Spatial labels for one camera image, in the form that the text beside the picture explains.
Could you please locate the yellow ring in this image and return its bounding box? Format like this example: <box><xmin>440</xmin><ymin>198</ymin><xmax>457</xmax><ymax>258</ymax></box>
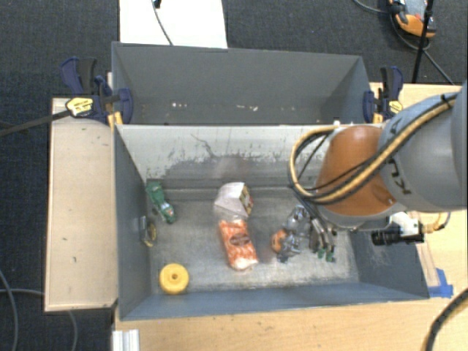
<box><xmin>158</xmin><ymin>263</ymin><xmax>191</xmax><ymax>295</ymax></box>

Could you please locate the small orange ball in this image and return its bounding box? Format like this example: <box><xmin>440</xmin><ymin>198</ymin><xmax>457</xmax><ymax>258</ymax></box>
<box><xmin>271</xmin><ymin>230</ymin><xmax>288</xmax><ymax>252</ymax></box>

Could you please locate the pale wood board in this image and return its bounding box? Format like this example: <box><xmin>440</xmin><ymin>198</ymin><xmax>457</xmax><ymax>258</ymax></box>
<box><xmin>43</xmin><ymin>97</ymin><xmax>120</xmax><ymax>312</ymax></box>

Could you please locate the grey metal bin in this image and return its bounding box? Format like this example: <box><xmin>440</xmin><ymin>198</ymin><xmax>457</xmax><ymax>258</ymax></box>
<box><xmin>110</xmin><ymin>41</ymin><xmax>431</xmax><ymax>322</ymax></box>

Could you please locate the orange and white packet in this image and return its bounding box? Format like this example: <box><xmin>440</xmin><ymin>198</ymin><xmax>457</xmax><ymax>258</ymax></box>
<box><xmin>217</xmin><ymin>218</ymin><xmax>260</xmax><ymax>272</ymax></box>

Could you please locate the white carton with red print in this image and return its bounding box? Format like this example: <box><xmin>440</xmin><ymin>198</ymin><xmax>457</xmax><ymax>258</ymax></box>
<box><xmin>213</xmin><ymin>181</ymin><xmax>255</xmax><ymax>219</ymax></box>

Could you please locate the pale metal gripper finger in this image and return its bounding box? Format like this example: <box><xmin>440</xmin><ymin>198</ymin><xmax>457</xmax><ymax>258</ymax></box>
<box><xmin>276</xmin><ymin>247</ymin><xmax>301</xmax><ymax>264</ymax></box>
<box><xmin>287</xmin><ymin>232</ymin><xmax>306</xmax><ymax>252</ymax></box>

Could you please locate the green toy car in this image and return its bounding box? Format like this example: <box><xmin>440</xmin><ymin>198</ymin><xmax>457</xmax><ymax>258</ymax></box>
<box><xmin>145</xmin><ymin>181</ymin><xmax>178</xmax><ymax>224</ymax></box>

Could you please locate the black cylinder on white bracket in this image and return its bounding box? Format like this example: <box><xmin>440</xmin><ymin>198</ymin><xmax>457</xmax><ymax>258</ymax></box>
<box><xmin>371</xmin><ymin>211</ymin><xmax>426</xmax><ymax>247</ymax></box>

